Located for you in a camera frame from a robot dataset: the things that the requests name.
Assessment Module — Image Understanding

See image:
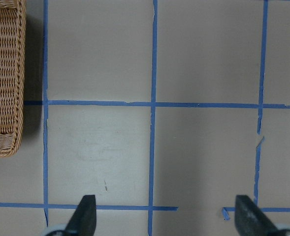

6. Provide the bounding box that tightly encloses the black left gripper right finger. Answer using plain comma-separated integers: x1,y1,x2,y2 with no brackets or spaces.
234,195,278,236

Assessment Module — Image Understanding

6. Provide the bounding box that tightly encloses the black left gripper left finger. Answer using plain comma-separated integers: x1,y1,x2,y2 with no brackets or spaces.
65,195,97,236

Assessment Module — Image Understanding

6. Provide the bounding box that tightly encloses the brown wicker basket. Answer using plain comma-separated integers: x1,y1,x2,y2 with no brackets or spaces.
0,0,26,158

